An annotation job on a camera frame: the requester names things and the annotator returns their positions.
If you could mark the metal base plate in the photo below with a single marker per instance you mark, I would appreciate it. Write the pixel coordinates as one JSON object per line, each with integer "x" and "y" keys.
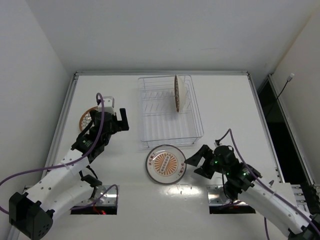
{"x": 107, "y": 195}
{"x": 217, "y": 197}

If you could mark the black wall cable white plug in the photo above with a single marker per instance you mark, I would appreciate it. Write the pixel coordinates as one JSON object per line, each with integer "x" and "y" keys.
{"x": 288, "y": 80}

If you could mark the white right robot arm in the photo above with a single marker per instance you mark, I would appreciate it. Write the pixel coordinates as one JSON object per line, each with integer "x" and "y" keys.
{"x": 245, "y": 183}

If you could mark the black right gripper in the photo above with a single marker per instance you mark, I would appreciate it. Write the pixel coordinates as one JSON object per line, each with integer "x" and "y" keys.
{"x": 205, "y": 163}

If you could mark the floral brown-rim plate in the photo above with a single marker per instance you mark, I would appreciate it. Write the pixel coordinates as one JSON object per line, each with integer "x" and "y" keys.
{"x": 86, "y": 118}
{"x": 180, "y": 93}

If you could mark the glass plate orange sunburst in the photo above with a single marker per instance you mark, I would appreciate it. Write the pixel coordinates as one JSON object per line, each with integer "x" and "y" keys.
{"x": 165, "y": 164}

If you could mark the white wire dish rack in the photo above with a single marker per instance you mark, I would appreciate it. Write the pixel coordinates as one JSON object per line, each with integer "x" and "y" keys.
{"x": 160, "y": 121}

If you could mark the aluminium frame rail right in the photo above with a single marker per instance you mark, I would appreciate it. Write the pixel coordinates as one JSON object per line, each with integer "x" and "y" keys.
{"x": 291, "y": 163}

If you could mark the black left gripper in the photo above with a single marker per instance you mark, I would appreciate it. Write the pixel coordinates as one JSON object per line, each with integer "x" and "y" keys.
{"x": 117, "y": 124}

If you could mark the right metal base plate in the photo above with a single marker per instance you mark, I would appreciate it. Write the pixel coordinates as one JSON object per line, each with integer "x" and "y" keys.
{"x": 217, "y": 197}

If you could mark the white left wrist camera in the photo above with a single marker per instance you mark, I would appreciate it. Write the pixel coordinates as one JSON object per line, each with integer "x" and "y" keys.
{"x": 109, "y": 104}

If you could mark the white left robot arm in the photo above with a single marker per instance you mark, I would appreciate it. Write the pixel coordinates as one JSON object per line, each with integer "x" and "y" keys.
{"x": 34, "y": 211}

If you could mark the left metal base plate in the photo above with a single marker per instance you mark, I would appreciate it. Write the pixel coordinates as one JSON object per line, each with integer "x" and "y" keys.
{"x": 107, "y": 195}

